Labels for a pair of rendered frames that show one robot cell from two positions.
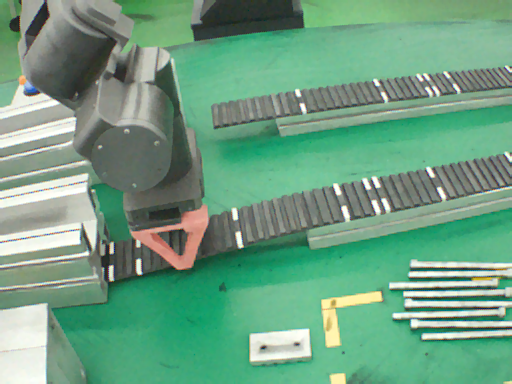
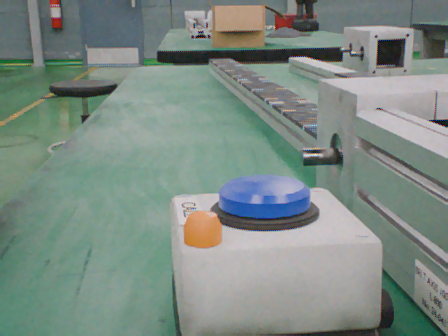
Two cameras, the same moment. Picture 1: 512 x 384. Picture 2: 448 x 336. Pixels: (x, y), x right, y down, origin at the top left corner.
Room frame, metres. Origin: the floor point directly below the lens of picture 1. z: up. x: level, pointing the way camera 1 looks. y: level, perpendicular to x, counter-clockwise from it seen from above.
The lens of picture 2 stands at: (0.81, 0.56, 0.93)
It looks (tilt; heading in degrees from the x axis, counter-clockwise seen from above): 14 degrees down; 264
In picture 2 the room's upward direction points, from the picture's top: 1 degrees counter-clockwise
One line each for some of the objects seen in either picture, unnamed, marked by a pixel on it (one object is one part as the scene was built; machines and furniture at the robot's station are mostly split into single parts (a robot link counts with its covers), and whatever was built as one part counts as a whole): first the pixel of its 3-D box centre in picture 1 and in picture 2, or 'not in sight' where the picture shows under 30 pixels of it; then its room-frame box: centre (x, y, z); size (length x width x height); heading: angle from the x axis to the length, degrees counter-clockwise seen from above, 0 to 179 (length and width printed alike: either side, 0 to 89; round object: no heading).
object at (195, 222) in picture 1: (173, 221); not in sight; (0.43, 0.08, 0.84); 0.07 x 0.07 x 0.09; 2
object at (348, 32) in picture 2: not in sight; (363, 49); (0.32, -0.95, 0.83); 0.11 x 0.10 x 0.10; 0
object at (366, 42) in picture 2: not in sight; (376, 52); (0.34, -0.82, 0.83); 0.11 x 0.10 x 0.10; 2
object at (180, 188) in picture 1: (155, 149); not in sight; (0.44, 0.08, 0.91); 0.10 x 0.07 x 0.07; 2
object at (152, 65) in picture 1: (140, 92); not in sight; (0.44, 0.08, 0.97); 0.07 x 0.06 x 0.07; 179
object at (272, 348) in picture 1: (280, 347); not in sight; (0.31, 0.00, 0.78); 0.05 x 0.03 x 0.01; 85
